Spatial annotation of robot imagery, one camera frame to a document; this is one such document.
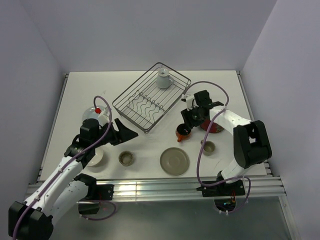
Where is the white ceramic bowl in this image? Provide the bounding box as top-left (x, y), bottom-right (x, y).
top-left (87, 147), bottom-right (104, 167)

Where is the dark wire dish rack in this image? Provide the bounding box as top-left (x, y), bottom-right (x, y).
top-left (112, 62), bottom-right (192, 134)

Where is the small grey espresso cup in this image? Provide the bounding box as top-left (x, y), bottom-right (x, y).
top-left (200, 140), bottom-right (216, 156)

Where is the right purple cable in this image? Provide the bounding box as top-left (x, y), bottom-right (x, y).
top-left (186, 80), bottom-right (252, 213)

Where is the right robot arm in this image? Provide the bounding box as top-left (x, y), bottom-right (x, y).
top-left (181, 90), bottom-right (272, 195)

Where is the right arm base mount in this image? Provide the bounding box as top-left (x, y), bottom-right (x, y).
top-left (196, 180), bottom-right (246, 212)

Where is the light blue saucer plate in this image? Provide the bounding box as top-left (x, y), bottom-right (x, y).
top-left (82, 105), bottom-right (106, 121)

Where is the aluminium extrusion rail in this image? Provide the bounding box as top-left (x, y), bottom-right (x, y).
top-left (97, 175), bottom-right (287, 203)

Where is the grey stoneware saucer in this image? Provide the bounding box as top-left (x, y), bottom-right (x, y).
top-left (159, 147), bottom-right (190, 176)

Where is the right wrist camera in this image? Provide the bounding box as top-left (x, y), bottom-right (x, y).
top-left (181, 94), bottom-right (197, 111)

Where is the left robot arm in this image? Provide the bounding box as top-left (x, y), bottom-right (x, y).
top-left (8, 118), bottom-right (138, 240)

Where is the small brown speckled cup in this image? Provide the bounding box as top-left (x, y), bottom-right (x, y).
top-left (118, 151), bottom-right (135, 167)

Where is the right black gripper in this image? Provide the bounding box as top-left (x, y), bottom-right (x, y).
top-left (180, 104), bottom-right (206, 131)

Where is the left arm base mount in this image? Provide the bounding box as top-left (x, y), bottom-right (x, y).
top-left (78, 184), bottom-right (114, 216)

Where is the orange black patterned cup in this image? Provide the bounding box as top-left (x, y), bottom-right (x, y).
top-left (175, 123), bottom-right (192, 143)

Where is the light blue ceramic mug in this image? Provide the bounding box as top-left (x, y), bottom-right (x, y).
top-left (156, 68), bottom-right (174, 89)

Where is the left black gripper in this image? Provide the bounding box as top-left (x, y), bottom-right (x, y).
top-left (91, 118), bottom-right (138, 148)

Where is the red floral plate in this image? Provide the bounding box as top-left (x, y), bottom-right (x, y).
top-left (200, 119), bottom-right (224, 134)

